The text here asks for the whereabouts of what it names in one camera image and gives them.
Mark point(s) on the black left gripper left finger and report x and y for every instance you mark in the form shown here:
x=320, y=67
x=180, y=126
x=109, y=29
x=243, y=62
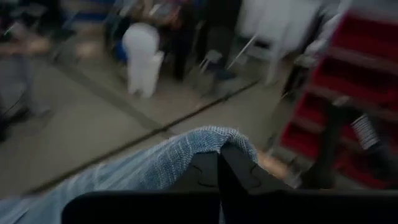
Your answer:
x=140, y=208

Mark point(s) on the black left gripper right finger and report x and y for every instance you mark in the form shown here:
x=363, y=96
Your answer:
x=295, y=208

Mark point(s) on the light blue knit garment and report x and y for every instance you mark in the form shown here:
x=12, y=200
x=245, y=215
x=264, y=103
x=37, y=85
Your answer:
x=155, y=168

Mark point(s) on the red plastic bin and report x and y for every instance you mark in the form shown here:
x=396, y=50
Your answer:
x=367, y=37
x=351, y=81
x=298, y=140

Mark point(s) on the white plastic chair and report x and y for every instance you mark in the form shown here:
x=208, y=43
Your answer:
x=141, y=56

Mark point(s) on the small whiteboard on stand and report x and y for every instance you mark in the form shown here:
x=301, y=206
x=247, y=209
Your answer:
x=280, y=25

